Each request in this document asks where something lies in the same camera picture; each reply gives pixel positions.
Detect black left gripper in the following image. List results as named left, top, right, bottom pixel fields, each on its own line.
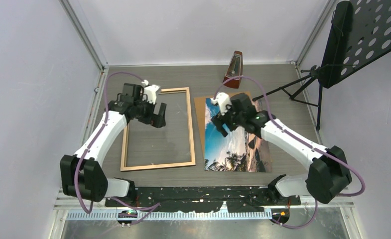
left=134, top=96, right=166, bottom=128

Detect brown cardboard backing board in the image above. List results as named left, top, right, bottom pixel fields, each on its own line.
left=194, top=96, right=247, bottom=162

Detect clear acrylic sheet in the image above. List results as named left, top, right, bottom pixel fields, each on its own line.
left=126, top=91, right=192, bottom=167

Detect beach landscape photo print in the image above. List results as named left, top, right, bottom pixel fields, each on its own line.
left=201, top=98, right=272, bottom=173

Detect light wooden picture frame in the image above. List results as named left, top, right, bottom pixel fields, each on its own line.
left=120, top=87, right=196, bottom=172

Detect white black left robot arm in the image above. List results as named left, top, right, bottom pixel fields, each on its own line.
left=60, top=80, right=167, bottom=206

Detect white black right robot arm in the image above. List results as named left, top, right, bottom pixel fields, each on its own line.
left=210, top=92, right=352, bottom=204

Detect brown wooden metronome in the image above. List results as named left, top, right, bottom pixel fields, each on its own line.
left=223, top=51, right=243, bottom=89

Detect black perforated music stand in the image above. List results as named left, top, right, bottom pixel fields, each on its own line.
left=267, top=0, right=391, bottom=130

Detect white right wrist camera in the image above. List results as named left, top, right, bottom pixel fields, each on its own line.
left=211, top=92, right=232, bottom=116

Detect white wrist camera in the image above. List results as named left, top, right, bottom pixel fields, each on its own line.
left=211, top=92, right=232, bottom=116
left=141, top=80, right=161, bottom=105

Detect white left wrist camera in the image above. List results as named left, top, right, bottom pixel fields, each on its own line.
left=141, top=80, right=161, bottom=105

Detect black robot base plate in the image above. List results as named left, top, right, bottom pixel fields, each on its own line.
left=118, top=186, right=301, bottom=213

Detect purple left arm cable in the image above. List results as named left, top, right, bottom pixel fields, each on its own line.
left=74, top=71, right=161, bottom=227

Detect aluminium extrusion rail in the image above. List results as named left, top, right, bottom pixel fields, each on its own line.
left=54, top=191, right=354, bottom=222

